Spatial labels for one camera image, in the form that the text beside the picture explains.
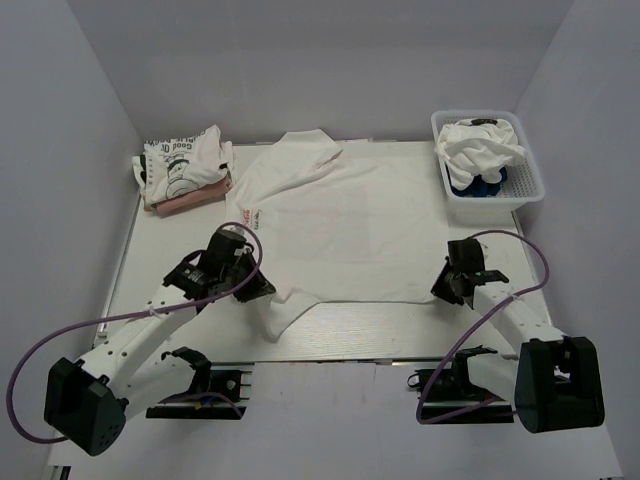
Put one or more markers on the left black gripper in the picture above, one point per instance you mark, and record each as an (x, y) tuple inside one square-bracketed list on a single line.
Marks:
[(258, 287)]

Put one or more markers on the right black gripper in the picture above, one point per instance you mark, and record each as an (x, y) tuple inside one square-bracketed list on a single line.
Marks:
[(439, 287)]

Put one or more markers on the white logo t-shirt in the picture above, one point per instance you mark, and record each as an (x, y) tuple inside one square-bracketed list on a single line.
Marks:
[(337, 224)]

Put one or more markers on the white t-shirt with tag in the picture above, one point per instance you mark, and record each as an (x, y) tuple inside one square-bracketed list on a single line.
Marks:
[(478, 146)]

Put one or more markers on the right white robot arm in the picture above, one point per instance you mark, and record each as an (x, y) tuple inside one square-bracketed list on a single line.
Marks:
[(552, 384)]

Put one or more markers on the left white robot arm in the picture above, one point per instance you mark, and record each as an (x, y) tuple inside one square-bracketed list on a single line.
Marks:
[(89, 400)]

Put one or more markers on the blue t-shirt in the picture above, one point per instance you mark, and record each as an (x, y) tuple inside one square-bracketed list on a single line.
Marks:
[(479, 188)]

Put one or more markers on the white plastic basket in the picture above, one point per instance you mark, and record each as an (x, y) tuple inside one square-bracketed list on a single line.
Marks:
[(524, 184)]

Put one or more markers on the folded printed white t-shirt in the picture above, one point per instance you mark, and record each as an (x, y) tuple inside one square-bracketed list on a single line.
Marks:
[(169, 169)]

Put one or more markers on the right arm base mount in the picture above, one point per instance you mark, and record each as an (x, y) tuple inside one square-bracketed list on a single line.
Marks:
[(446, 397)]

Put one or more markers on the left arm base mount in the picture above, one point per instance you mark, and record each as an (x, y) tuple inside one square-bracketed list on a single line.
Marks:
[(214, 393)]

